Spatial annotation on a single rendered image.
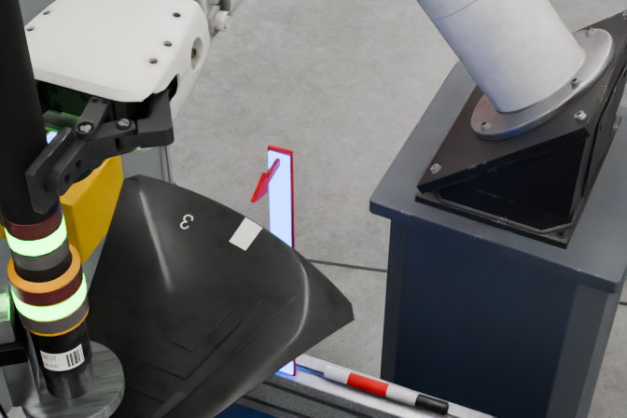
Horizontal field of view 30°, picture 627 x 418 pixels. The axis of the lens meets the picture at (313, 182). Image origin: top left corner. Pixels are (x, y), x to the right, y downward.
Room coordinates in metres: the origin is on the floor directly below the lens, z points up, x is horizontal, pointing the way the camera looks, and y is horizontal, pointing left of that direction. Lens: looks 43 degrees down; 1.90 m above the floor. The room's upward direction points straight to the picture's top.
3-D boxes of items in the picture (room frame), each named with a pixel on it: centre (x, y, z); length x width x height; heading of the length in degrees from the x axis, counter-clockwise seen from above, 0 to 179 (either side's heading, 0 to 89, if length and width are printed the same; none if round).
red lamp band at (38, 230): (0.47, 0.16, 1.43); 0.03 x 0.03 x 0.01
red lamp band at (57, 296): (0.47, 0.16, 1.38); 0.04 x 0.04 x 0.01
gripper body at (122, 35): (0.58, 0.12, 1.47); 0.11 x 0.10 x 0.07; 158
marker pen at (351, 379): (0.77, -0.08, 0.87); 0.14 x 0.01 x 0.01; 69
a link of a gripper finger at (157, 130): (0.53, 0.10, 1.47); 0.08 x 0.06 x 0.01; 38
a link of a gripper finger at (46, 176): (0.48, 0.13, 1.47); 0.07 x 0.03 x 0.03; 158
